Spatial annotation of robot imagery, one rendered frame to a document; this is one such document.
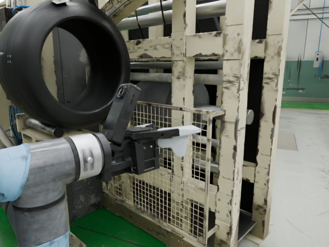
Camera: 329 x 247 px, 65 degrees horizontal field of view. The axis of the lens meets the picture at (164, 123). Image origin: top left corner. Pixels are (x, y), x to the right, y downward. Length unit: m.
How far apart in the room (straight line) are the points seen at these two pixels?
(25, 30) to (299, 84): 9.58
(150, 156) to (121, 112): 0.10
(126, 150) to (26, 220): 0.19
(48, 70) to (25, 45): 0.48
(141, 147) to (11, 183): 0.21
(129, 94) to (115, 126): 0.06
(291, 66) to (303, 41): 0.89
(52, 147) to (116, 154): 0.12
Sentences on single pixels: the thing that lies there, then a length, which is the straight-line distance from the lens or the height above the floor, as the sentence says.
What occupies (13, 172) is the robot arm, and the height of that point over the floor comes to 1.06.
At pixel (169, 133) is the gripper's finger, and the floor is 1.07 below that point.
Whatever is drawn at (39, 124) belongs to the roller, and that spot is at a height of 0.92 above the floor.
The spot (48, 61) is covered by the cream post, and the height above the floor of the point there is 1.22.
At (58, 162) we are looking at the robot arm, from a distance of 0.41.
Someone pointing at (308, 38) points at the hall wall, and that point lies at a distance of 10.31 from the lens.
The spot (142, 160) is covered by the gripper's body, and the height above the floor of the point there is 1.02.
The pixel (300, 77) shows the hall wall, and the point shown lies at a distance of 10.19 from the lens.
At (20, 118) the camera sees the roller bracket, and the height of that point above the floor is 0.92.
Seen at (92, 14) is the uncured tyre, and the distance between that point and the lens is 1.29.
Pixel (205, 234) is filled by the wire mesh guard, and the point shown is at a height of 0.38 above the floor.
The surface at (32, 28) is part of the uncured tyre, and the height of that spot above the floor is 1.34.
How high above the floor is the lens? 1.19
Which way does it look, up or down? 12 degrees down
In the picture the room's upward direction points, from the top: straight up
